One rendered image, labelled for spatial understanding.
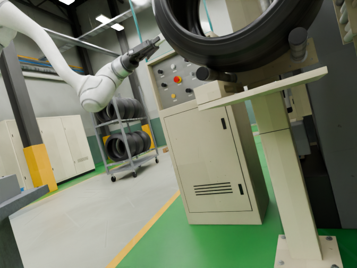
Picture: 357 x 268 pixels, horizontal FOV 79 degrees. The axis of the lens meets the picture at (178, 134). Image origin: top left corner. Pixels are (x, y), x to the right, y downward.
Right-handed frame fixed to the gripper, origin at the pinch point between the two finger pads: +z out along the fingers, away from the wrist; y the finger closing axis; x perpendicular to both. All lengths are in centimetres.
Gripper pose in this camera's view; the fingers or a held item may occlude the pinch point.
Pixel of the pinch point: (161, 38)
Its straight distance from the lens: 96.6
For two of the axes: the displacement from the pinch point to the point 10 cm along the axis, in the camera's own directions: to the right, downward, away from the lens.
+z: 7.9, -3.4, -5.1
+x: 3.8, 9.3, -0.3
